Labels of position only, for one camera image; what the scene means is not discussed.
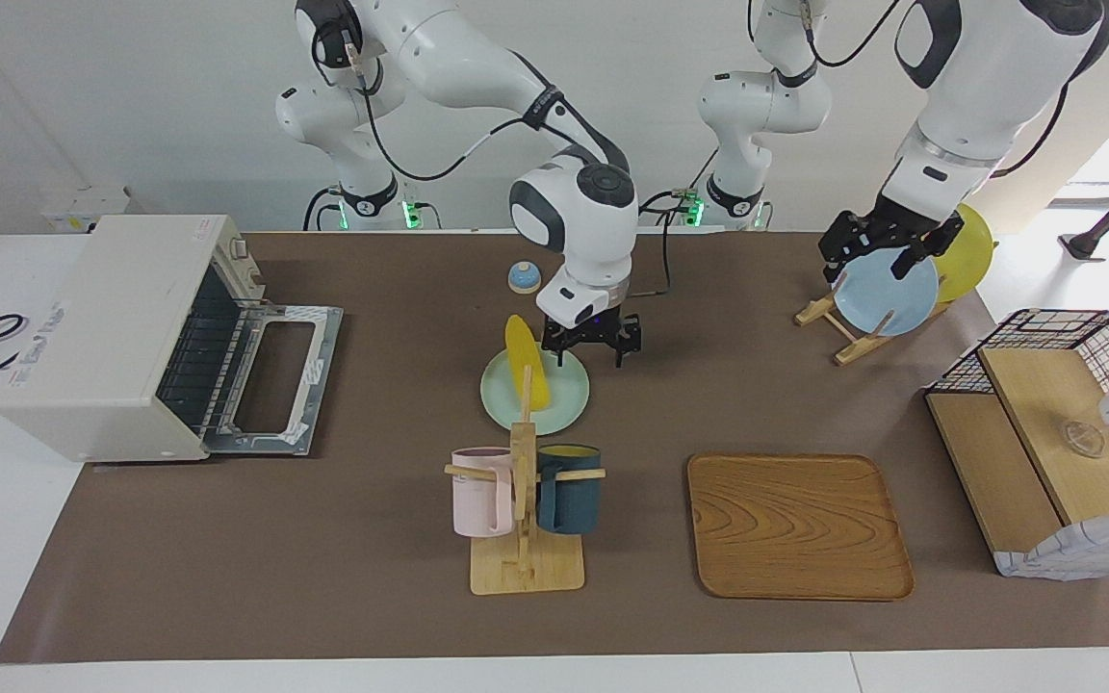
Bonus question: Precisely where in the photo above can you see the cream toaster oven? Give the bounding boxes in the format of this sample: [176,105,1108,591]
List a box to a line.
[0,215,345,464]

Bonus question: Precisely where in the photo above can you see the black base cable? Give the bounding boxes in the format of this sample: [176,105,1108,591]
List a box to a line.
[636,142,721,228]

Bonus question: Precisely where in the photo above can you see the yellow plate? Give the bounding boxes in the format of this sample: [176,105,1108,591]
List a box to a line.
[930,204,994,304]

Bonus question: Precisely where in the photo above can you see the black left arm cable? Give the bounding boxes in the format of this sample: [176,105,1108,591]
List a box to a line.
[747,0,1109,179]

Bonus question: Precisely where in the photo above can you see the wooden plate rack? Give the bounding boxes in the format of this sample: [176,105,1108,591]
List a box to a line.
[795,279,950,367]

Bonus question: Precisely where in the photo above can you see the small clear glass dish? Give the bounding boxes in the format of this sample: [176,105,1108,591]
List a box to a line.
[1060,419,1106,458]

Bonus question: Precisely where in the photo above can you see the wooden shelf with wire basket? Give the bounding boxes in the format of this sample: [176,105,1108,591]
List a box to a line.
[925,309,1109,580]

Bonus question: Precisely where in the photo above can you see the wooden mug rack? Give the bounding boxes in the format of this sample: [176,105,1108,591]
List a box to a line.
[445,364,607,596]

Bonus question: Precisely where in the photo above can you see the brown table mat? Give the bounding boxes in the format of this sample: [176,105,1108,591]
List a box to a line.
[0,231,1109,665]

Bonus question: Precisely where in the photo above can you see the white power box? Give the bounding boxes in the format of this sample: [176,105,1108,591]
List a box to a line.
[41,186,132,234]

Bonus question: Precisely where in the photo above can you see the light blue plate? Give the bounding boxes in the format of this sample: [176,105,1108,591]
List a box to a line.
[834,248,941,338]

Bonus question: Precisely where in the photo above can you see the pink mug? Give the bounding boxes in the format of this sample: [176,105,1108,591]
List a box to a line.
[450,447,517,538]

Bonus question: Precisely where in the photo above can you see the dark blue mug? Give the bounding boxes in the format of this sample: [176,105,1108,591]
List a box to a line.
[535,444,604,536]

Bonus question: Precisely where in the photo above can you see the brown wooden tray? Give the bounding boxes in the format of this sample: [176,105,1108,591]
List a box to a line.
[687,453,916,602]

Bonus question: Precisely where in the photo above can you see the light green plate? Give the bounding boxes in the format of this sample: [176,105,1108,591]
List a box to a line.
[479,343,591,436]

